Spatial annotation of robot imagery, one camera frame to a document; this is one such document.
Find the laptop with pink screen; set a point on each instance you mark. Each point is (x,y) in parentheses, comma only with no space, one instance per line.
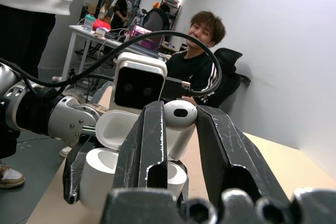
(147,39)

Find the standing person in black vest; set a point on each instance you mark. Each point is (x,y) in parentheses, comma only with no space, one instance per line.
(120,9)

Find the standing person in white hoodie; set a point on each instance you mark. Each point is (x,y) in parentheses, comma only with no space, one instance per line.
(23,24)

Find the red flat box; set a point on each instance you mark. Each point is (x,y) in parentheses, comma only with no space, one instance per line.
(102,23)

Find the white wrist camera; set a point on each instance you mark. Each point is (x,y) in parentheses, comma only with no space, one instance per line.
(139,82)

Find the white work table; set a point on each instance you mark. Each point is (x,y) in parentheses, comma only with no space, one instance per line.
(76,31)

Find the seated person in black shirt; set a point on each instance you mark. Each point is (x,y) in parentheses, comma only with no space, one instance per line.
(194,66)

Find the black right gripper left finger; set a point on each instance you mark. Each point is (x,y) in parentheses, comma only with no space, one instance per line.
(147,140)

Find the white earbud case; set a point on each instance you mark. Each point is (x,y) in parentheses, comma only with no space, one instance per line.
(97,171)

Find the black office chair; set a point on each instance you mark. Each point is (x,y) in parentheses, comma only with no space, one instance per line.
(231,77)

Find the bent person in dark jacket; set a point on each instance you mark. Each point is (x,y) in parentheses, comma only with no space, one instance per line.
(156,19)

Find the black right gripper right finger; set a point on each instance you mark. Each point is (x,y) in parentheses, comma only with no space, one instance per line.
(223,145)

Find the bottle with green lid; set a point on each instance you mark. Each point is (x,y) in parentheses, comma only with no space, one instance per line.
(88,23)

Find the black metal shelf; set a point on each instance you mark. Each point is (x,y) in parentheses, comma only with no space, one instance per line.
(172,11)

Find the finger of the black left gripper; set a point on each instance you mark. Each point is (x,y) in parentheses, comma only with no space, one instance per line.
(72,176)
(185,190)

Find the white earbud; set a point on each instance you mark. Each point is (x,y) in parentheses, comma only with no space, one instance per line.
(181,127)

